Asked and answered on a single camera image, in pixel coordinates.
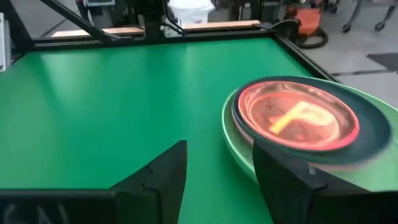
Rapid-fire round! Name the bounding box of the transparent pink plastic plate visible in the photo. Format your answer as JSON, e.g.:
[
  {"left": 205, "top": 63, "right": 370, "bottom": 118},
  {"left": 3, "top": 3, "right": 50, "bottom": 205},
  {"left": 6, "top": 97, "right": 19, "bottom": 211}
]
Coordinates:
[{"left": 237, "top": 80, "right": 361, "bottom": 152}]

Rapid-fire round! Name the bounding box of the orange vacuum cleaner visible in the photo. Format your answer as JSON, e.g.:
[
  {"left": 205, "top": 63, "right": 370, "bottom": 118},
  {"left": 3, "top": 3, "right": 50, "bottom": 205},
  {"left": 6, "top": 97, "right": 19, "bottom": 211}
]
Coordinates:
[{"left": 285, "top": 5, "right": 323, "bottom": 37}]

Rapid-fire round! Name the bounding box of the white bin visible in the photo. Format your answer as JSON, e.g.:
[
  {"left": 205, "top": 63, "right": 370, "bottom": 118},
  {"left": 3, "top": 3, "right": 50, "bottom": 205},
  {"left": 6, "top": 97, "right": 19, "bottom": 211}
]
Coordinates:
[{"left": 167, "top": 0, "right": 216, "bottom": 25}]

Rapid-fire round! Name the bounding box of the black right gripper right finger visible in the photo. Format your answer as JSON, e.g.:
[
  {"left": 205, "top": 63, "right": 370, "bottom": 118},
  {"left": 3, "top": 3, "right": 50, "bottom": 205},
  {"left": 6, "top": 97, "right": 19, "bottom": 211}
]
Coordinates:
[{"left": 251, "top": 139, "right": 368, "bottom": 224}]

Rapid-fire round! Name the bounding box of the black vacuum hose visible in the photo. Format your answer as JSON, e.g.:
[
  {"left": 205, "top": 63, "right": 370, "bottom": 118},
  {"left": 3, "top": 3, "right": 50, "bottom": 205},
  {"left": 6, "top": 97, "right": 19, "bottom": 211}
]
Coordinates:
[{"left": 295, "top": 26, "right": 330, "bottom": 50}]

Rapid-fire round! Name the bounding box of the large light green plate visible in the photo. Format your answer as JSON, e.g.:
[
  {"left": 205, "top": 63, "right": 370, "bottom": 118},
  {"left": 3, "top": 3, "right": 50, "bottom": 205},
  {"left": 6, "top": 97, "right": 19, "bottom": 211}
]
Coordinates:
[{"left": 221, "top": 76, "right": 398, "bottom": 192}]

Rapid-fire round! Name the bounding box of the transparent orange plastic plate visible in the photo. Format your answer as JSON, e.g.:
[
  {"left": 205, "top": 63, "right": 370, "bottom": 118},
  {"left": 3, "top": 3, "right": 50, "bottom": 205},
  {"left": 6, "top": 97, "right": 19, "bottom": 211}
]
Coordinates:
[{"left": 245, "top": 90, "right": 343, "bottom": 144}]

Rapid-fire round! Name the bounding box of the dark teal plastic plate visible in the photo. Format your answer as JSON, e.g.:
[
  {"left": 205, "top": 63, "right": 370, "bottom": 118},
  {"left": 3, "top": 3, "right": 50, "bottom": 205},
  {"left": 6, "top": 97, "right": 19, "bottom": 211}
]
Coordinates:
[{"left": 231, "top": 75, "right": 394, "bottom": 166}]

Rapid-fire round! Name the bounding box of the left wooden side board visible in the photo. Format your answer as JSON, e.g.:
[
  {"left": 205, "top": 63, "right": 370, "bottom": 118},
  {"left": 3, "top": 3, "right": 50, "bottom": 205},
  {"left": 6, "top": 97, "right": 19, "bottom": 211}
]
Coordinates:
[{"left": 50, "top": 19, "right": 262, "bottom": 38}]

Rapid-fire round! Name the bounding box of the black frame corner handle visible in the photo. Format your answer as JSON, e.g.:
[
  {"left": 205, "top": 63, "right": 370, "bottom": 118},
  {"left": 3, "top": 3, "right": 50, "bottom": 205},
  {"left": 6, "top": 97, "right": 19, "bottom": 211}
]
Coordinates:
[{"left": 267, "top": 18, "right": 301, "bottom": 43}]

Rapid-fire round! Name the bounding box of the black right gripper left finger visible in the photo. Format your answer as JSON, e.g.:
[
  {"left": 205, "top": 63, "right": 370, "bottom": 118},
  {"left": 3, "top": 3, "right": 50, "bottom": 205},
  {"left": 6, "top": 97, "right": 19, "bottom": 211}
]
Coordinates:
[{"left": 110, "top": 139, "right": 188, "bottom": 224}]

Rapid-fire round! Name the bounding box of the salmon pink plastic plate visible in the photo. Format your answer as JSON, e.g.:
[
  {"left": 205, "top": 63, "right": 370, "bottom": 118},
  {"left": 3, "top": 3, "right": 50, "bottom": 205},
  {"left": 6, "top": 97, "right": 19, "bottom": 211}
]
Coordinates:
[{"left": 231, "top": 102, "right": 377, "bottom": 172}]

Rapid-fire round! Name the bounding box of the chair base with casters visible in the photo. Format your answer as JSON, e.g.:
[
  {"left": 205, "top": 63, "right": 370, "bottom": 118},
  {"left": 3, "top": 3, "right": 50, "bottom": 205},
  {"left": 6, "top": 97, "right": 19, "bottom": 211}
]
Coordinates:
[{"left": 341, "top": 0, "right": 398, "bottom": 34}]

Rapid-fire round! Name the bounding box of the dark floor mat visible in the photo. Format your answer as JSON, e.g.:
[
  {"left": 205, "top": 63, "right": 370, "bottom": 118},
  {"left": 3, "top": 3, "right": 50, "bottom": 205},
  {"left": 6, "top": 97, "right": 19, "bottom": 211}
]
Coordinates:
[{"left": 366, "top": 52, "right": 398, "bottom": 75}]

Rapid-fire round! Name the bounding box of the grey metal box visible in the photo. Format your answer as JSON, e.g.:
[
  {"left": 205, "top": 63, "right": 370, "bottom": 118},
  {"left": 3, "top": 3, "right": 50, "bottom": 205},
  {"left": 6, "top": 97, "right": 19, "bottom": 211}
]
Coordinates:
[{"left": 0, "top": 12, "right": 7, "bottom": 73}]

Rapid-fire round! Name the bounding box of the black diagonal frame strut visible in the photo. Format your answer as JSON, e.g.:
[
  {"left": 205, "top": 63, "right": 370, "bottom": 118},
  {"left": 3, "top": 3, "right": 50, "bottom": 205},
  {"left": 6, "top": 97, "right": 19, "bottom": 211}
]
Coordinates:
[{"left": 39, "top": 0, "right": 125, "bottom": 42}]

